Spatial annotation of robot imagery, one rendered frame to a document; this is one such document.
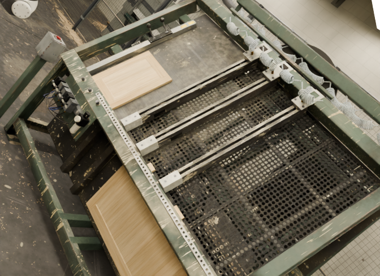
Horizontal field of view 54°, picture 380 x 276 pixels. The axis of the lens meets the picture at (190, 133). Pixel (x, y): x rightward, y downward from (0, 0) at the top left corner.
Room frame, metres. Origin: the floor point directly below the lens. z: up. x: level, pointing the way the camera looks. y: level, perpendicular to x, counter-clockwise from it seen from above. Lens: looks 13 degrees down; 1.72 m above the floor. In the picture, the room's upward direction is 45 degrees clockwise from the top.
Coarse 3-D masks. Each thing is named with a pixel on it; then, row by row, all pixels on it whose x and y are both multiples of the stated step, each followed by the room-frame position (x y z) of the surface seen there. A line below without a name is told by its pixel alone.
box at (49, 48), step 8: (48, 32) 2.60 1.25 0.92; (48, 40) 2.57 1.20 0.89; (56, 40) 2.57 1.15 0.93; (40, 48) 2.57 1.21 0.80; (48, 48) 2.55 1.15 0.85; (56, 48) 2.59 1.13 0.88; (64, 48) 2.64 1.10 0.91; (40, 56) 2.54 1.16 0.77; (48, 56) 2.58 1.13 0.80; (56, 56) 2.62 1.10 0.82
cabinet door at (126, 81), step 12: (132, 60) 2.80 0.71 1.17; (144, 60) 2.81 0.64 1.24; (156, 60) 2.81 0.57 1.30; (108, 72) 2.70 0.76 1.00; (120, 72) 2.71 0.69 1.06; (132, 72) 2.71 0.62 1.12; (144, 72) 2.72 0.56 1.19; (156, 72) 2.73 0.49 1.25; (108, 84) 2.62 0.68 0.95; (120, 84) 2.63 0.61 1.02; (132, 84) 2.63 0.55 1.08; (144, 84) 2.64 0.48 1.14; (156, 84) 2.64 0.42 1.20; (108, 96) 2.54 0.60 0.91; (120, 96) 2.55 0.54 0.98; (132, 96) 2.55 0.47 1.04
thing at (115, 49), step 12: (180, 24) 3.22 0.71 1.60; (120, 48) 2.97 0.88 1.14; (168, 120) 2.49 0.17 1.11; (300, 132) 2.48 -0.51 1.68; (192, 144) 2.37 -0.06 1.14; (264, 144) 2.42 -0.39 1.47; (312, 144) 2.42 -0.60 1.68; (324, 156) 2.37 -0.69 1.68; (204, 180) 2.22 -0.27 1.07; (216, 192) 2.14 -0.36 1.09; (348, 192) 2.21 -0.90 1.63; (228, 216) 2.09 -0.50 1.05; (312, 216) 2.10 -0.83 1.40; (300, 228) 2.04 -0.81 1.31
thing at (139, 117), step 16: (256, 48) 2.81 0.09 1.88; (240, 64) 2.75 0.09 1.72; (256, 64) 2.83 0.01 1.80; (208, 80) 2.64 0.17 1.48; (224, 80) 2.70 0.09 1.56; (176, 96) 2.51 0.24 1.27; (192, 96) 2.57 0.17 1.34; (144, 112) 2.41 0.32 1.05; (160, 112) 2.45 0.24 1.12; (128, 128) 2.35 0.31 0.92
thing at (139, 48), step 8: (192, 24) 3.08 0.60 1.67; (176, 32) 3.02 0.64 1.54; (160, 40) 2.95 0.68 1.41; (136, 48) 2.86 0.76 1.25; (144, 48) 2.89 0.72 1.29; (112, 56) 2.79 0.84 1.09; (120, 56) 2.80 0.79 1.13; (128, 56) 2.84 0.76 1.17; (96, 64) 2.72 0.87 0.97; (104, 64) 2.73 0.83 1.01; (112, 64) 2.78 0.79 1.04
